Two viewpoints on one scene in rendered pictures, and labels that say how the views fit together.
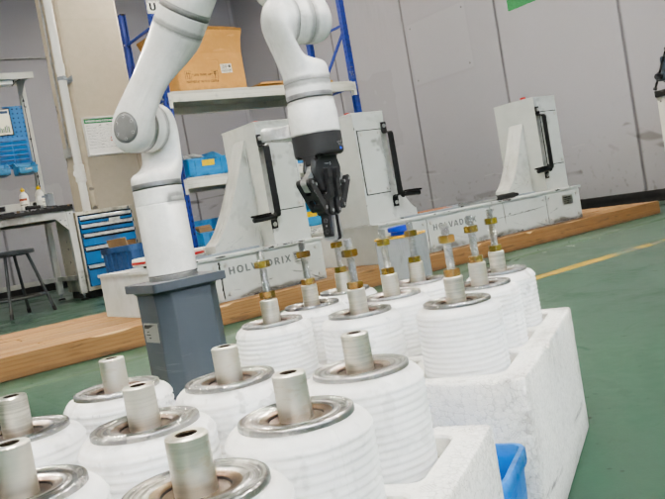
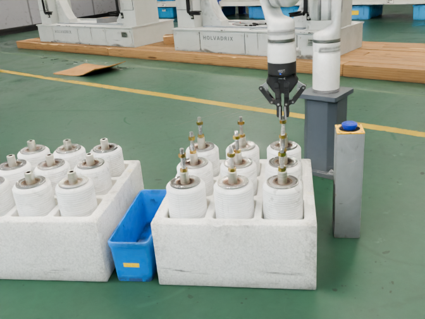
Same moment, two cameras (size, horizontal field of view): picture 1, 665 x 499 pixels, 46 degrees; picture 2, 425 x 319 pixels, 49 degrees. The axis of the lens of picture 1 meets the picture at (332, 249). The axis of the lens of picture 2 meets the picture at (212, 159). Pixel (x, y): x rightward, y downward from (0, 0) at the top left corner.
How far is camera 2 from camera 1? 140 cm
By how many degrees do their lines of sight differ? 76
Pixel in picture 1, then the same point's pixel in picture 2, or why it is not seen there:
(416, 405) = (62, 199)
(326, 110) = (273, 52)
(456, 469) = (57, 220)
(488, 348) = (171, 206)
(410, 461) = (62, 211)
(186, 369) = (307, 138)
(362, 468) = (19, 200)
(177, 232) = (320, 69)
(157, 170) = (318, 33)
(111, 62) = not seen: outside the picture
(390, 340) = not seen: hidden behind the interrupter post
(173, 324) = (307, 114)
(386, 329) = not seen: hidden behind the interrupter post
